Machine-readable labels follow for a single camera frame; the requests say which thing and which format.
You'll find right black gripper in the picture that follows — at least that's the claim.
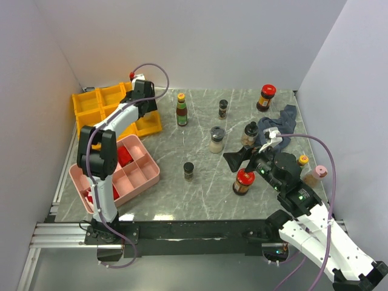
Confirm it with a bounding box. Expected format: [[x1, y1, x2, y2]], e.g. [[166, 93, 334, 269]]
[[222, 141, 283, 190]]

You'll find red-lid chili jar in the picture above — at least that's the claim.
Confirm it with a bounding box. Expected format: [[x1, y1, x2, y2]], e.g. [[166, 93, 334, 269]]
[[256, 84, 276, 112], [232, 168, 255, 196]]

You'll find black-top brown pepper grinder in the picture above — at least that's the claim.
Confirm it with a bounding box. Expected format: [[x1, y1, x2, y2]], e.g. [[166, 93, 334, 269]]
[[241, 121, 258, 146]]

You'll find small black-cap spice jar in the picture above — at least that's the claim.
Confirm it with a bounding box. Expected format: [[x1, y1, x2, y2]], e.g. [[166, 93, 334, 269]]
[[183, 162, 194, 181], [218, 99, 228, 119]]

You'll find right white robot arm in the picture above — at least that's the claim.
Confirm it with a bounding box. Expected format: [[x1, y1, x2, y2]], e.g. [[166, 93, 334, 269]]
[[223, 146, 387, 290]]

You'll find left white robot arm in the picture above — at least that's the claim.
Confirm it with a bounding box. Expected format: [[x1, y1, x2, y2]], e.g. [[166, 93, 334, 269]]
[[76, 79, 157, 244]]

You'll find clear-cap salt grinder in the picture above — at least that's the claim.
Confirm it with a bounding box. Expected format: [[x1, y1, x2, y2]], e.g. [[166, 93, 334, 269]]
[[209, 126, 226, 153]]

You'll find green label sauce bottle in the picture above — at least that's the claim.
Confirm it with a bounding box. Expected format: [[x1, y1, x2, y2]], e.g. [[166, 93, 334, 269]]
[[176, 93, 188, 127], [296, 155, 309, 167]]

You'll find yellow compartment bin organizer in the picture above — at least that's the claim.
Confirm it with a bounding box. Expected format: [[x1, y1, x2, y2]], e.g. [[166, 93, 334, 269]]
[[72, 82, 162, 140]]

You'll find blue grey cloth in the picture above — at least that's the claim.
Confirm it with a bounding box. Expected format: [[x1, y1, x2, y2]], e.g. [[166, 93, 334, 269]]
[[255, 105, 297, 146]]

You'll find pink-cap spice bottle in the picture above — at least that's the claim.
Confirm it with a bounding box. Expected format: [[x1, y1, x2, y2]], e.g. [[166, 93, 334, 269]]
[[303, 165, 328, 188]]

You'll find pink divided tray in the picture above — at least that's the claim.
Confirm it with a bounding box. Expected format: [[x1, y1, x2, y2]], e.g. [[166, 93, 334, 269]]
[[69, 135, 160, 214]]

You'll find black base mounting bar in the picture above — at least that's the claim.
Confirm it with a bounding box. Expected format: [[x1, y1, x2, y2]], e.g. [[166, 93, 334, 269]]
[[84, 219, 296, 264]]

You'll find red white packet in tray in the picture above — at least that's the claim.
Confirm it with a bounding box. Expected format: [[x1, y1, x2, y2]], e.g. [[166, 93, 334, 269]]
[[84, 187, 93, 206]]

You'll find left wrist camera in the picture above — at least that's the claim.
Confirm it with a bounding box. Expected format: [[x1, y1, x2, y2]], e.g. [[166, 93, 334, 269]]
[[129, 72, 146, 82]]

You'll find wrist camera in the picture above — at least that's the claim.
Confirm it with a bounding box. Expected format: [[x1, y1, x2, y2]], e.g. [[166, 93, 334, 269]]
[[259, 127, 283, 153], [129, 72, 146, 82]]

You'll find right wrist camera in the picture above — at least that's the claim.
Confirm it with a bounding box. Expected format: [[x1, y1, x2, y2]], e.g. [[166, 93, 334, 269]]
[[259, 127, 283, 153]]

